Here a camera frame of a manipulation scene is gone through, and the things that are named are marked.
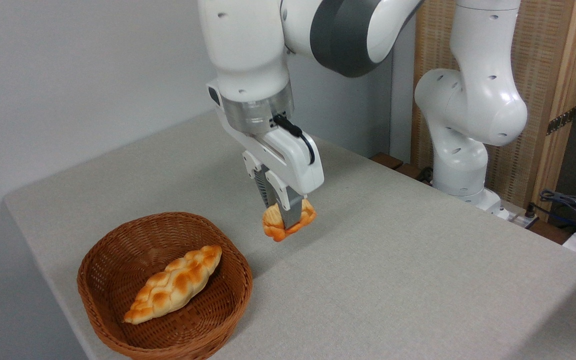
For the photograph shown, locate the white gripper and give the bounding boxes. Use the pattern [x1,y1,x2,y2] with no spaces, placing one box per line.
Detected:
[224,119,325,230]

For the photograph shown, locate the small golden bread roll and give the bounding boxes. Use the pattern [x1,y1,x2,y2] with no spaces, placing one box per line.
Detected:
[262,198,317,243]

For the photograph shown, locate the long braided bread loaf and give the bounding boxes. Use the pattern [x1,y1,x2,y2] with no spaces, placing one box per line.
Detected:
[123,244,223,325]

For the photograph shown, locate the dark wooden block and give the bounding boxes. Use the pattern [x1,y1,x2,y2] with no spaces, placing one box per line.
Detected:
[394,163,428,182]
[370,152,404,170]

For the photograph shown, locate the brown wicker basket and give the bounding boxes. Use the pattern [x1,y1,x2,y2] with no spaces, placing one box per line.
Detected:
[77,212,253,360]

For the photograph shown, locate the wooden woven screen panel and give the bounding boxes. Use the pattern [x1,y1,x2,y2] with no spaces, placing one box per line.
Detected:
[410,0,576,223]

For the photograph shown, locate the metal screen hinge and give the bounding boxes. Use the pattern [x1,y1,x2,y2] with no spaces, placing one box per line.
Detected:
[546,106,576,136]

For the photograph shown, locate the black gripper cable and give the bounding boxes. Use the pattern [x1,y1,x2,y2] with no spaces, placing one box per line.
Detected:
[273,114,316,166]

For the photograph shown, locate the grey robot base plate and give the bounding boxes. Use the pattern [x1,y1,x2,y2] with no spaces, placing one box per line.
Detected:
[497,199,540,229]

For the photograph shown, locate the black cable bundle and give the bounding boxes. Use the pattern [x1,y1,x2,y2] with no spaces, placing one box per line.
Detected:
[527,189,576,236]

